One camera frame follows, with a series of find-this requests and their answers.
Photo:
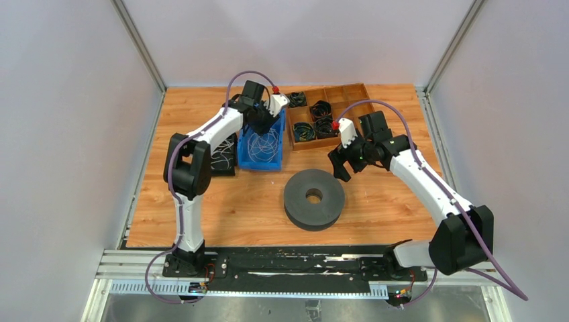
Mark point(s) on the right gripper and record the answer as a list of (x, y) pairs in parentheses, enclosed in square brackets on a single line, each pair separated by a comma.
[(339, 156)]

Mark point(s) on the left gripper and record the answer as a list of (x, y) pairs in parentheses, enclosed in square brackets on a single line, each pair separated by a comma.
[(270, 122)]

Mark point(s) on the dark grey cable spool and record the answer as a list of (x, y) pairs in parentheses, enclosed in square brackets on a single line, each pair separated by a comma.
[(313, 199)]

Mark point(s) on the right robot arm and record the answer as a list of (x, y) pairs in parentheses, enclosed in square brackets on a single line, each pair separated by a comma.
[(464, 235)]

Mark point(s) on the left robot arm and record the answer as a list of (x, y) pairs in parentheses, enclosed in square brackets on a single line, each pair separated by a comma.
[(188, 171)]

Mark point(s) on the blue plastic bin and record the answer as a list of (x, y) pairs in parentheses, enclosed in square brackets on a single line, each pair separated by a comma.
[(262, 153)]

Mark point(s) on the rolled tie dark floral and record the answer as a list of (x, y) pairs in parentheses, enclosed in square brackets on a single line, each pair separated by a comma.
[(323, 128)]

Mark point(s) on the rolled tie green pattern back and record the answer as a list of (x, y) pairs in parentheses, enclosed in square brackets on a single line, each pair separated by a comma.
[(297, 99)]

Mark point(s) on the rolled tie yellow green front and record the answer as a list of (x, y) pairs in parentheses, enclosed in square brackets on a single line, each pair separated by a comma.
[(303, 132)]

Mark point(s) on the wooden compartment tray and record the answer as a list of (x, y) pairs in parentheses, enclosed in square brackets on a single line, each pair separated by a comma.
[(309, 119)]

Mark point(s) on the rolled tie orange pattern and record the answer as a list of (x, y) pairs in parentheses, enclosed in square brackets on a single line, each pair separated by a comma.
[(320, 109)]

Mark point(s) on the black plastic bin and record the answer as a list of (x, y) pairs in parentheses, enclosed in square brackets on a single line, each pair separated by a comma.
[(224, 157)]

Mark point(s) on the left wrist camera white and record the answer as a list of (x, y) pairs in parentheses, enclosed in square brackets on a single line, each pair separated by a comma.
[(275, 104)]

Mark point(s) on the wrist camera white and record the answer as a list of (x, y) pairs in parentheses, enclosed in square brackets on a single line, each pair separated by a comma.
[(347, 131), (275, 104)]

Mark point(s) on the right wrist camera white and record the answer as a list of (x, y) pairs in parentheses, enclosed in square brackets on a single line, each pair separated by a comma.
[(347, 131)]

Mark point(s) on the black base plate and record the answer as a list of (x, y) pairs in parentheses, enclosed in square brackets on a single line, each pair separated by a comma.
[(362, 259)]

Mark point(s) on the aluminium frame rail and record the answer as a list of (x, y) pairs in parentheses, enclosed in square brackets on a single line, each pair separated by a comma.
[(135, 273)]

